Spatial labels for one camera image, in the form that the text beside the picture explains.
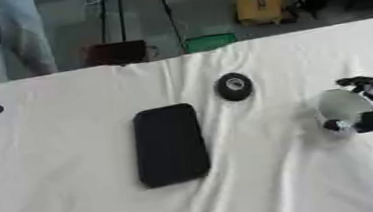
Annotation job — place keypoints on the white oval object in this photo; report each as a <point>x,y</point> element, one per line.
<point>342,104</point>

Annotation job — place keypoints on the green box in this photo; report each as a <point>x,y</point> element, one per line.
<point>210,42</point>

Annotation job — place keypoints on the person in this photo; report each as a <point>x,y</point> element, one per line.
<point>12,37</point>

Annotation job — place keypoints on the yellow bag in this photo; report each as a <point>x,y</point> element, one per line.
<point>262,5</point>

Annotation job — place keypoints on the black round disc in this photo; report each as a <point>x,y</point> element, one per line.
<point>234,86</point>

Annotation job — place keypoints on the black tripod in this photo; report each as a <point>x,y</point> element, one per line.
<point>120,11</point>

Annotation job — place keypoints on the black smartphone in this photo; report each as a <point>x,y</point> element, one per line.
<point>170,145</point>

